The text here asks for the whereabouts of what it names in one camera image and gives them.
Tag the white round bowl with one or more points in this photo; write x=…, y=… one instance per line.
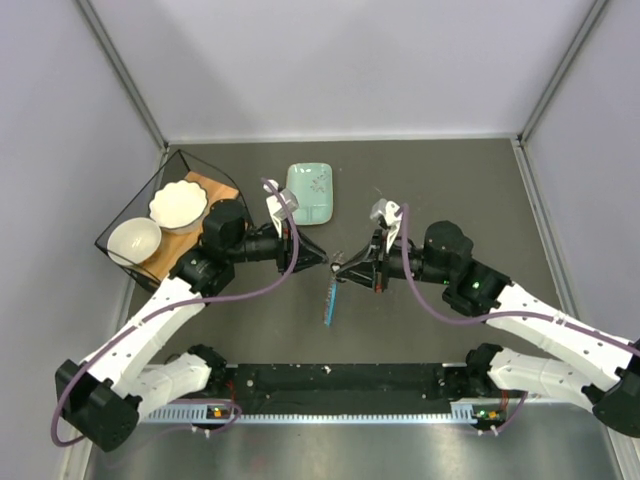
x=134, y=241

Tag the wooden shelf board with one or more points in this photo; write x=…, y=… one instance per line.
x=174, y=245

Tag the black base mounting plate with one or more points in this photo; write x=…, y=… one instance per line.
x=433, y=380

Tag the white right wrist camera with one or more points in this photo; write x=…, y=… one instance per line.
x=388, y=215

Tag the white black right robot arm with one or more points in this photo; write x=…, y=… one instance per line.
x=596, y=371

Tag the white fluted bowl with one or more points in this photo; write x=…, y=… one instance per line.
x=179, y=206

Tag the aluminium frame post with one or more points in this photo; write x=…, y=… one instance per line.
x=95, y=24
x=594, y=15

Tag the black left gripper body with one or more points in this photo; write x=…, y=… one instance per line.
x=287, y=247

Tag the black wire shelf rack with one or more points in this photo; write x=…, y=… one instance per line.
x=175, y=167

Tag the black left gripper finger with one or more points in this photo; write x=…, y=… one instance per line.
x=308, y=250
x=307, y=262

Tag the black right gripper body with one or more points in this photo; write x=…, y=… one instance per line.
x=393, y=265

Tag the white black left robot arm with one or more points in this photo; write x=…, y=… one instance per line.
x=105, y=396

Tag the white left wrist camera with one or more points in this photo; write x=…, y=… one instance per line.
x=277, y=209

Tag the aluminium frame post right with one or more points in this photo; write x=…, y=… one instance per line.
x=594, y=15

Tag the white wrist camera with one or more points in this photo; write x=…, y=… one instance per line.
x=388, y=215
x=277, y=209

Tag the aluminium frame post left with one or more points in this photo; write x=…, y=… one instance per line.
x=95, y=24

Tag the grey slotted cable duct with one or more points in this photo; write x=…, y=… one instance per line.
x=215, y=415

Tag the light blue rectangular tray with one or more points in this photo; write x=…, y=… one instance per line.
x=312, y=184

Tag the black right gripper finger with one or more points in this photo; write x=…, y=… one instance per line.
x=365, y=255
x=361, y=276

